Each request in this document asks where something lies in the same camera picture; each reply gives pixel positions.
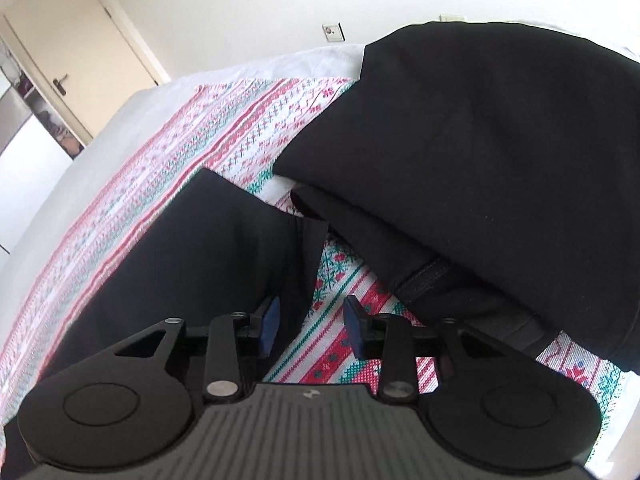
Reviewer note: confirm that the black pants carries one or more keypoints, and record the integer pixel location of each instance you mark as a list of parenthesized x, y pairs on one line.
[(487, 172)]

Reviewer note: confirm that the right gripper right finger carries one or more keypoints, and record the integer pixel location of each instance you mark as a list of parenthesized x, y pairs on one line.
[(387, 338)]

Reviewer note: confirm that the white grey wardrobe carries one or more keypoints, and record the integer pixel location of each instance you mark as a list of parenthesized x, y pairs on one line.
[(36, 150)]

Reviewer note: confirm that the white bed sheet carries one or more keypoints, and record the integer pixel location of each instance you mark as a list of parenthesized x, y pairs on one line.
[(235, 122)]

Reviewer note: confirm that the wall light switch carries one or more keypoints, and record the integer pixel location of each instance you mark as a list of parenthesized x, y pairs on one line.
[(333, 32)]

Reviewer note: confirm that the cream door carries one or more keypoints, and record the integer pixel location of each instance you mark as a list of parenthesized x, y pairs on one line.
[(84, 56)]

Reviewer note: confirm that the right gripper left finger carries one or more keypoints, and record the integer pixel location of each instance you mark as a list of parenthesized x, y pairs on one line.
[(238, 345)]

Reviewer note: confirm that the patterned red green bedspread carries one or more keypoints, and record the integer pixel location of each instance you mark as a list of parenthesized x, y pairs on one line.
[(34, 320)]

